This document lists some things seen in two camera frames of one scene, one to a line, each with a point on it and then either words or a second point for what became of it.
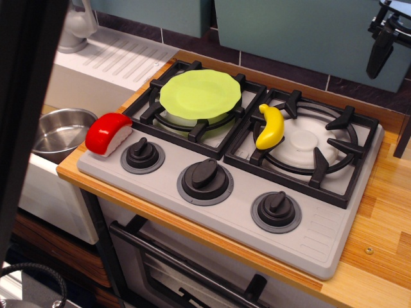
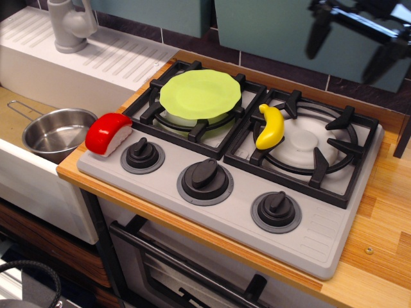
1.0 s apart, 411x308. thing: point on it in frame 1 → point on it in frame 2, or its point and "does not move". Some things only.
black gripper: [392, 23] → [372, 16]
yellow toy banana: [273, 128] does not move
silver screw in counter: [369, 250] does not move
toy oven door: [159, 267] does not move
